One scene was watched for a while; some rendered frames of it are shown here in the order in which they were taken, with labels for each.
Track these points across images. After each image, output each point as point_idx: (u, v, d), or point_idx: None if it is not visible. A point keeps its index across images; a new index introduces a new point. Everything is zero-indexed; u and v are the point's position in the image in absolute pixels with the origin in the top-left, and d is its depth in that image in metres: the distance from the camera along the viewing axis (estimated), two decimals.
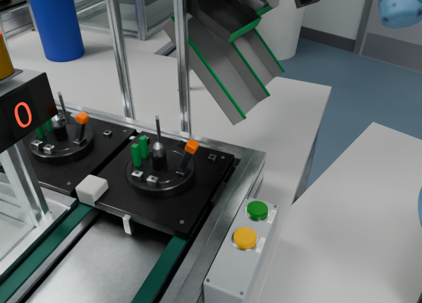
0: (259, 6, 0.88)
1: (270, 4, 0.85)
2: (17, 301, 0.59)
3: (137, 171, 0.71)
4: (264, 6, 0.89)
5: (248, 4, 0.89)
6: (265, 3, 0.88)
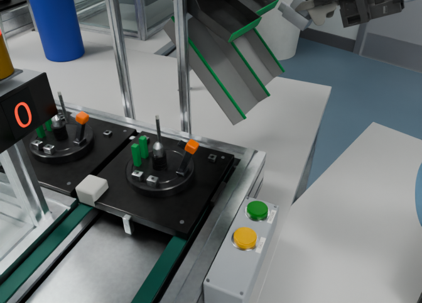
0: (302, 23, 0.85)
1: (314, 21, 0.82)
2: (17, 301, 0.59)
3: (137, 171, 0.71)
4: (308, 23, 0.85)
5: (292, 21, 0.86)
6: (309, 20, 0.84)
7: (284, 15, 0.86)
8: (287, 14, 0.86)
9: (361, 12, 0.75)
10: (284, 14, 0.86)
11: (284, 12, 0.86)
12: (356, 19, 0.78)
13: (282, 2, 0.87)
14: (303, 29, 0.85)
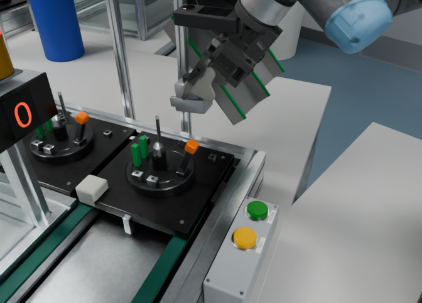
0: (199, 107, 0.70)
1: (205, 99, 0.67)
2: (17, 301, 0.59)
3: (137, 171, 0.71)
4: (205, 104, 0.70)
5: (188, 110, 0.72)
6: (203, 100, 0.70)
7: (178, 108, 0.73)
8: (179, 106, 0.72)
9: (238, 63, 0.60)
10: (178, 109, 0.73)
11: (176, 107, 0.72)
12: (241, 71, 0.62)
13: (171, 97, 0.74)
14: (203, 111, 0.70)
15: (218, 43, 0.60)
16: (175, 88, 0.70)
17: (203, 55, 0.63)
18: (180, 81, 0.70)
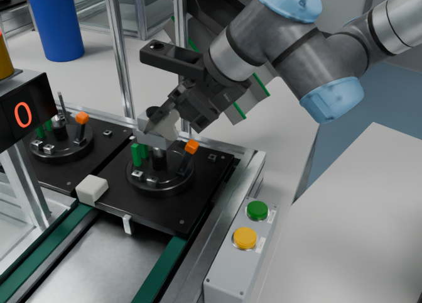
0: (161, 143, 0.68)
1: (167, 138, 0.64)
2: (17, 301, 0.59)
3: (137, 171, 0.71)
4: (167, 139, 0.68)
5: (151, 144, 0.69)
6: None
7: (139, 141, 0.70)
8: (141, 139, 0.69)
9: (203, 111, 0.58)
10: (139, 141, 0.70)
11: (137, 139, 0.70)
12: (205, 119, 0.60)
13: (134, 126, 0.71)
14: (166, 148, 0.68)
15: (184, 88, 0.57)
16: (137, 121, 0.67)
17: (167, 97, 0.60)
18: (144, 114, 0.67)
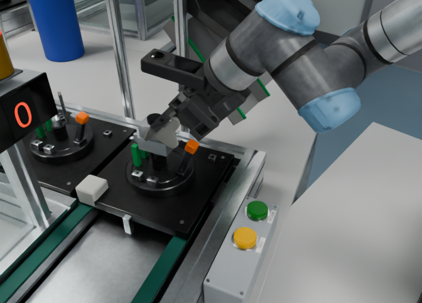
0: (162, 149, 0.69)
1: (168, 145, 0.65)
2: (17, 301, 0.59)
3: (137, 171, 0.71)
4: (168, 146, 0.69)
5: (151, 151, 0.70)
6: None
7: (140, 147, 0.71)
8: (142, 145, 0.70)
9: (203, 119, 0.59)
10: (140, 147, 0.71)
11: (139, 145, 0.71)
12: (205, 127, 0.61)
13: (134, 133, 0.72)
14: (166, 154, 0.69)
15: (184, 97, 0.58)
16: (139, 128, 0.68)
17: (168, 105, 0.61)
18: (144, 122, 0.68)
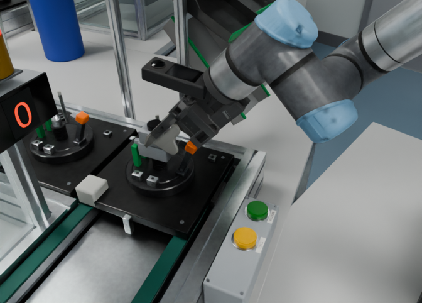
0: (162, 155, 0.70)
1: (168, 151, 0.66)
2: (17, 301, 0.59)
3: (137, 171, 0.71)
4: (168, 152, 0.70)
5: (151, 156, 0.71)
6: None
7: (141, 153, 0.72)
8: (142, 151, 0.71)
9: (203, 127, 0.60)
10: (140, 153, 0.72)
11: (139, 151, 0.72)
12: (205, 134, 0.62)
13: (135, 139, 0.73)
14: (166, 160, 0.70)
15: (184, 106, 0.59)
16: (139, 134, 0.69)
17: (168, 112, 0.62)
18: (145, 128, 0.69)
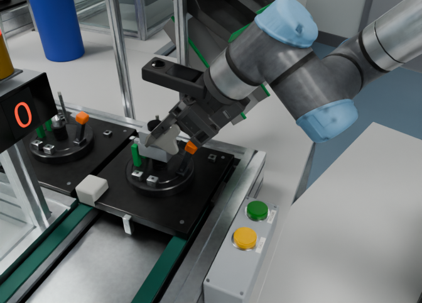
0: (162, 155, 0.70)
1: (168, 151, 0.66)
2: (17, 301, 0.59)
3: (137, 171, 0.71)
4: (168, 153, 0.70)
5: (151, 156, 0.71)
6: None
7: (141, 153, 0.72)
8: (142, 151, 0.71)
9: (203, 127, 0.60)
10: (140, 153, 0.72)
11: (139, 151, 0.72)
12: (205, 134, 0.62)
13: (135, 139, 0.73)
14: (166, 160, 0.70)
15: (184, 105, 0.59)
16: (139, 134, 0.69)
17: (169, 112, 0.62)
18: (145, 128, 0.69)
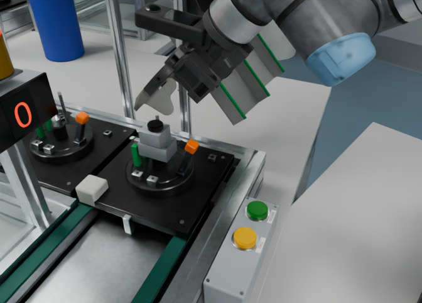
0: (162, 155, 0.70)
1: (162, 112, 0.60)
2: (17, 301, 0.59)
3: (137, 171, 0.71)
4: (168, 153, 0.70)
5: (151, 156, 0.71)
6: (167, 149, 0.69)
7: (141, 153, 0.72)
8: (142, 151, 0.71)
9: (202, 78, 0.55)
10: (140, 153, 0.72)
11: (139, 151, 0.72)
12: (205, 87, 0.56)
13: (135, 139, 0.73)
14: (166, 160, 0.70)
15: (181, 54, 0.54)
16: (139, 134, 0.69)
17: (164, 63, 0.56)
18: (145, 128, 0.69)
